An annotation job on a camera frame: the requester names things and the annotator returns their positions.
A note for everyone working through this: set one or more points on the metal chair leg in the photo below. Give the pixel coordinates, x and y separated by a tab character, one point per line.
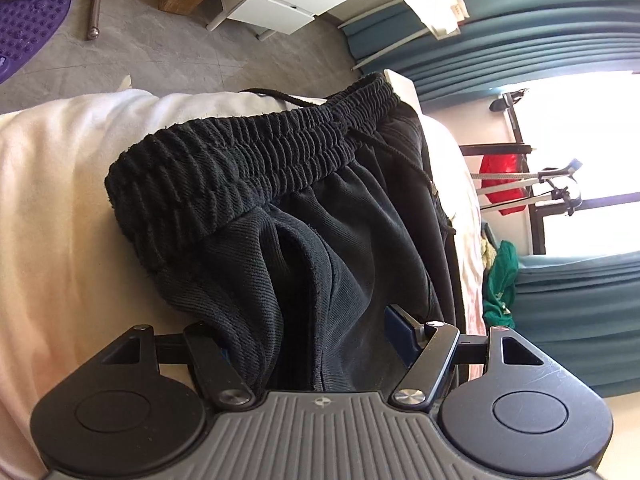
99	0

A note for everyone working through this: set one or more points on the green cloth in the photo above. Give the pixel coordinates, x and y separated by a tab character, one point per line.
501	285

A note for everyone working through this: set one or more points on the window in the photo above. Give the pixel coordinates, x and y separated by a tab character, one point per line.
585	160

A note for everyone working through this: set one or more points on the purple studded mat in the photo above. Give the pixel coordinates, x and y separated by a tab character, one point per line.
30	20

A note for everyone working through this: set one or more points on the white cloth table cover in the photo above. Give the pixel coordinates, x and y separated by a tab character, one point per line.
60	200

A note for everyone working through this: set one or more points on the red bag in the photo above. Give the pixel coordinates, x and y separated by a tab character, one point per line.
500	175

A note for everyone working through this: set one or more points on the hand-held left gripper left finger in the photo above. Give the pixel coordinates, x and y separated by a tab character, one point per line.
210	366

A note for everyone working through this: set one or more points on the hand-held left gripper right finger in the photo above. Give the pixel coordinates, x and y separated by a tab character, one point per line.
400	334

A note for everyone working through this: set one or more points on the yellow cloth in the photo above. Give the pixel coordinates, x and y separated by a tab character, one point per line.
487	252

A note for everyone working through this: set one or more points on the black sweatpants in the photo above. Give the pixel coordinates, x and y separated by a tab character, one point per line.
300	260

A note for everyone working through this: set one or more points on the black jacket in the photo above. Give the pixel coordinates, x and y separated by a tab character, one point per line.
407	135

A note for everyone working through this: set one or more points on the teal curtain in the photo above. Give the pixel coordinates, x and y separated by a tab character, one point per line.
500	30
575	310

